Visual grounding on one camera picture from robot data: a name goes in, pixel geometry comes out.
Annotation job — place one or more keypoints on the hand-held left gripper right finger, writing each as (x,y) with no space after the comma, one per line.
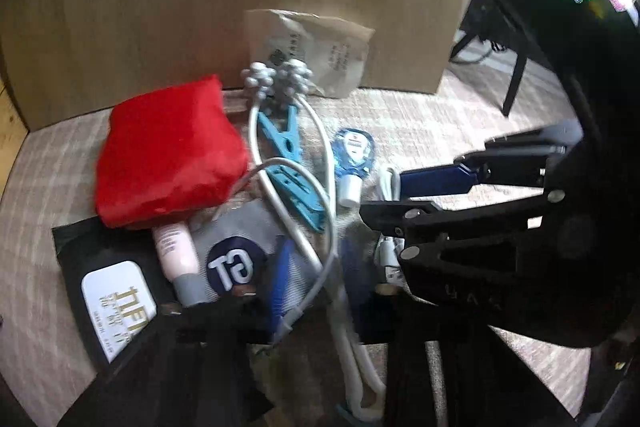
(415,382)

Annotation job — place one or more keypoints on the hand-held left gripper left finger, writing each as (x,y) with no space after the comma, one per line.
(277,287)

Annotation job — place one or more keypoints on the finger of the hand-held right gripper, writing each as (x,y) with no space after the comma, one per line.
(400,214)
(435,182)

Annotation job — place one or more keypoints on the grey pouch with dark circle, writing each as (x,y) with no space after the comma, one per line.
(225,232)

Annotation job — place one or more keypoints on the clear blue small bottle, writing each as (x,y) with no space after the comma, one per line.
(352,147)

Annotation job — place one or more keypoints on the blue clothes peg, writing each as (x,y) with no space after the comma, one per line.
(300,199)
(282,134)

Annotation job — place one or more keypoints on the pink tube with grey cap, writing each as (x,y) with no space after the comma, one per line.
(172,247)

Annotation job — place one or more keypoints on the black chair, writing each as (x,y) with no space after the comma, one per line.
(515,82)

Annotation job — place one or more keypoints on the kraft paper pouch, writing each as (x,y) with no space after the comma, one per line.
(330,52)

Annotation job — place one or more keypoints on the grey ball massager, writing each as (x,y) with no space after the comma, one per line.
(295,77)

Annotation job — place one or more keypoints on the red fabric pouch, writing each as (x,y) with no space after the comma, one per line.
(170,147)

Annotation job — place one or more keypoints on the black packet with white label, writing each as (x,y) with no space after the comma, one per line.
(75,247)

